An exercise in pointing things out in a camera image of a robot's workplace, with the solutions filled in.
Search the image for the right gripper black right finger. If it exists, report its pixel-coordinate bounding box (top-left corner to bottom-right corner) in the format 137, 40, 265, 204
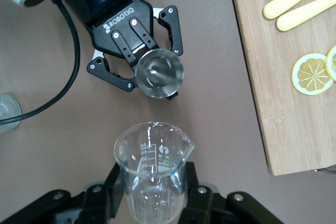
182, 161, 286, 224

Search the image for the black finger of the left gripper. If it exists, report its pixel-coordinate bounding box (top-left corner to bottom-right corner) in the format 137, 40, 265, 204
87, 30, 140, 93
130, 5, 184, 56

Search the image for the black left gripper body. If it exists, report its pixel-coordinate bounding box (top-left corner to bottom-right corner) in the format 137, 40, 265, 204
59, 0, 155, 59

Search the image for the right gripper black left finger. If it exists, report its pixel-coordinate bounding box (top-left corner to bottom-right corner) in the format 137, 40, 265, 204
0, 161, 132, 224

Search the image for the steel cone jigger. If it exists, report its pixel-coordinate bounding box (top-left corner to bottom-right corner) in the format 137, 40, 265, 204
134, 48, 185, 99

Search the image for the clear glass measuring beaker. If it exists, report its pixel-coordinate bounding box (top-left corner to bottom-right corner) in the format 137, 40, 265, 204
113, 121, 195, 223

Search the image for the brown table cover sheet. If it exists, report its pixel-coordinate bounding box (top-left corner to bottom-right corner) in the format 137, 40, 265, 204
0, 0, 336, 224

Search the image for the wooden cutting board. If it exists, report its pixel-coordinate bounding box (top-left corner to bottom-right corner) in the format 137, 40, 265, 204
227, 0, 336, 176

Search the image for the green sleeved glass bottle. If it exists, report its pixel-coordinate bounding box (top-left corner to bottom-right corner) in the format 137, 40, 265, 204
0, 93, 22, 133

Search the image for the yellow plastic fork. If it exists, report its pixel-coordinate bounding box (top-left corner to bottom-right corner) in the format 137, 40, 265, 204
276, 0, 336, 32

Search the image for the yellow lemon slice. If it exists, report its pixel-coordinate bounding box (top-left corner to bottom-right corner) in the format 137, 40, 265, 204
325, 45, 336, 82
291, 52, 334, 96

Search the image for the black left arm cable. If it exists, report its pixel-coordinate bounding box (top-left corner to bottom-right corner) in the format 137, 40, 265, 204
0, 0, 81, 126

